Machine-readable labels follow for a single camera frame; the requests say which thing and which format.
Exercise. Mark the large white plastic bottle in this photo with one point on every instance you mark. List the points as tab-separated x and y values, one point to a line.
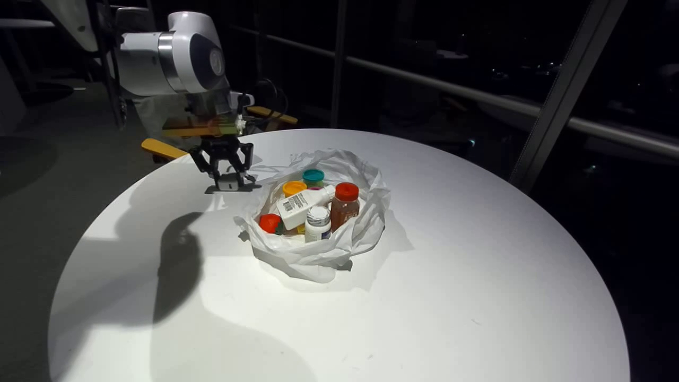
296	209

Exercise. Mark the teal-lid play-dough tub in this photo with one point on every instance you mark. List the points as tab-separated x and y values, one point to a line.
313	177

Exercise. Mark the metal window rail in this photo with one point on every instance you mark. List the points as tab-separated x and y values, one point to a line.
626	136

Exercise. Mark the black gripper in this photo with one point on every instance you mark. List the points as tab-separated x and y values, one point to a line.
226	146

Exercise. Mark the red-capped spice bottle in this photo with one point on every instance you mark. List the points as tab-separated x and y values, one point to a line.
344	204

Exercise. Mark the yellow pencil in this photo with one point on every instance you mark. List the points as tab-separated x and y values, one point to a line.
161	150

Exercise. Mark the vertical window post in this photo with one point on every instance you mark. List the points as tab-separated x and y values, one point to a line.
580	59

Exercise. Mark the yellow-lid play-dough tub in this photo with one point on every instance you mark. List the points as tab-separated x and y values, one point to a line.
293	188

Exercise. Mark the clear crumpled plastic bag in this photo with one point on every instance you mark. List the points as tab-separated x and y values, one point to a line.
318	261

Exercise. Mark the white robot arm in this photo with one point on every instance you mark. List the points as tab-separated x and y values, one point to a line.
173	77

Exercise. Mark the small white square box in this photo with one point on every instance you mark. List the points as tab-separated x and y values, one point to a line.
230	184

